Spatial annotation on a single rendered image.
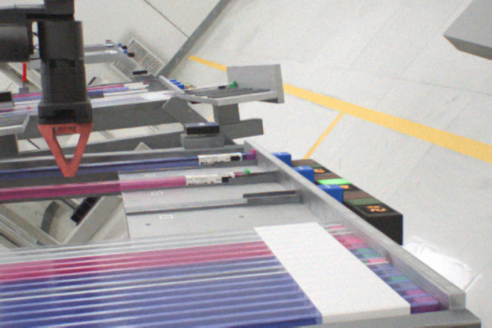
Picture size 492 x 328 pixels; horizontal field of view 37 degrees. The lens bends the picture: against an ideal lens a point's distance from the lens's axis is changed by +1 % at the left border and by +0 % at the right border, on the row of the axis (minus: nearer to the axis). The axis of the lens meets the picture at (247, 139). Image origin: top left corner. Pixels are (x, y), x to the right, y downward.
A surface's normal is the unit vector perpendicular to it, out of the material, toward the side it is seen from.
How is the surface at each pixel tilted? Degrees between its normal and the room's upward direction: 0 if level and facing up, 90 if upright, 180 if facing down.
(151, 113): 90
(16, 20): 97
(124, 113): 90
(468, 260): 0
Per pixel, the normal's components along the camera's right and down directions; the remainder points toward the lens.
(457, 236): -0.74, -0.62
